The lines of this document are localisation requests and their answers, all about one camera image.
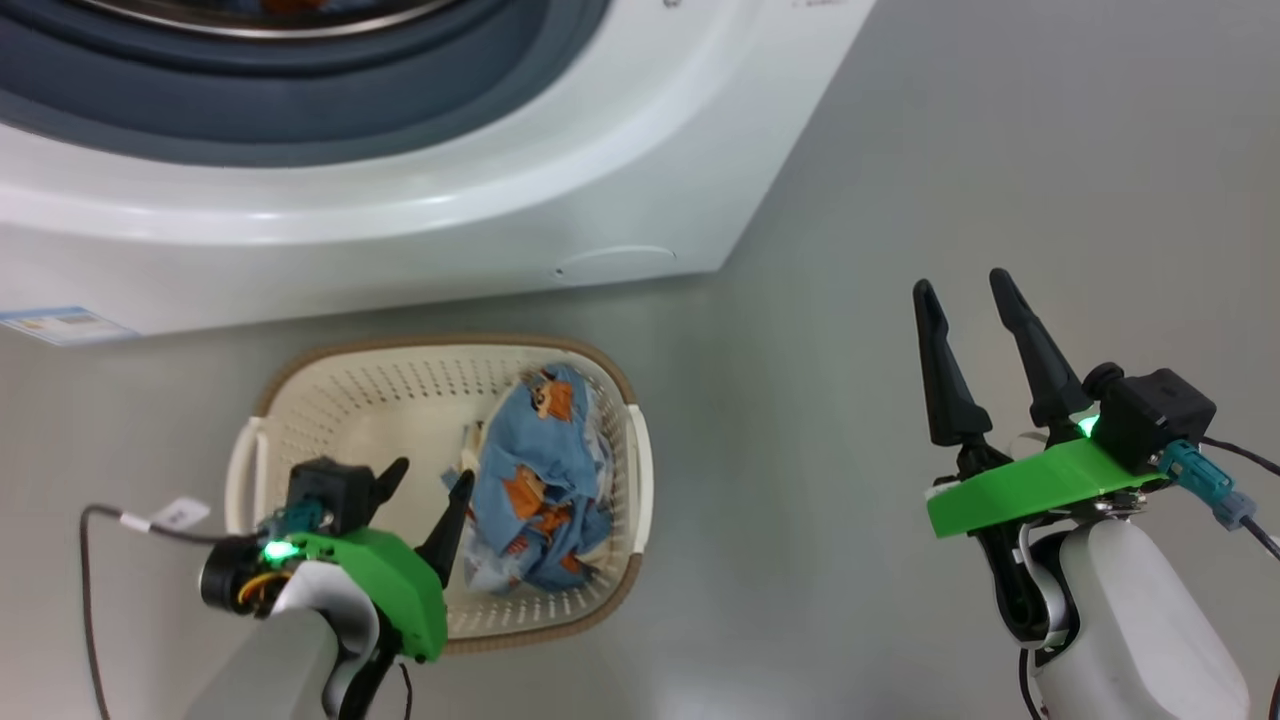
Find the white front-load washing machine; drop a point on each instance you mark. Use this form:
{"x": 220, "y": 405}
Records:
{"x": 400, "y": 220}

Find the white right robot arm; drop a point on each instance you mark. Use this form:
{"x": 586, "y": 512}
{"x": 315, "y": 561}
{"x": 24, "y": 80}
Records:
{"x": 1140, "y": 640}

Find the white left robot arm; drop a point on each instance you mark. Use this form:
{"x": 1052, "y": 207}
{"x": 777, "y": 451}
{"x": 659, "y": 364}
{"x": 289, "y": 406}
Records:
{"x": 270, "y": 670}

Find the teal right camera connector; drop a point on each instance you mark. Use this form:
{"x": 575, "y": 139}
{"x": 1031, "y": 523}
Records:
{"x": 1205, "y": 485}

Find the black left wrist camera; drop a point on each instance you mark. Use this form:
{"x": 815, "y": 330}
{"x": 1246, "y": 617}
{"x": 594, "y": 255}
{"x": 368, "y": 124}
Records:
{"x": 330, "y": 490}

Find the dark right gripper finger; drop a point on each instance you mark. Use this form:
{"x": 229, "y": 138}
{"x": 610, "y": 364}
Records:
{"x": 1050, "y": 380}
{"x": 950, "y": 400}

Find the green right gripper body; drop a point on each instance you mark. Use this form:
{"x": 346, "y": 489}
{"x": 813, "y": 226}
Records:
{"x": 1030, "y": 485}

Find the cream perforated laundry basket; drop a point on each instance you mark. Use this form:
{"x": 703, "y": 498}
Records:
{"x": 400, "y": 390}

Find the blue garment large orange bear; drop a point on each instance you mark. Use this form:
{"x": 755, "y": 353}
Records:
{"x": 540, "y": 470}

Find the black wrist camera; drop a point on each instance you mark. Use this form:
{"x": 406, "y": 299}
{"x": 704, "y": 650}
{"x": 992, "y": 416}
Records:
{"x": 1160, "y": 415}
{"x": 330, "y": 490}

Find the blue energy label sticker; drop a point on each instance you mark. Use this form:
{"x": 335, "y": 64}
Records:
{"x": 65, "y": 325}

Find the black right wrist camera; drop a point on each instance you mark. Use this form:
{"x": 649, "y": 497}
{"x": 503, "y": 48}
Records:
{"x": 1160, "y": 415}

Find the round white filter cover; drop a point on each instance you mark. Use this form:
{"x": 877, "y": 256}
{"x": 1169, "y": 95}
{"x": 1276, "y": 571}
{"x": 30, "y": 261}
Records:
{"x": 615, "y": 264}

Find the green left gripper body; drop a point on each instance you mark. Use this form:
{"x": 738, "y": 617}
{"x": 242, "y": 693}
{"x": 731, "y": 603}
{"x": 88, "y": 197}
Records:
{"x": 400, "y": 590}

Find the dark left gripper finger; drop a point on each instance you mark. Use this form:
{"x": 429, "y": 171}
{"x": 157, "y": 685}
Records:
{"x": 448, "y": 545}
{"x": 388, "y": 482}

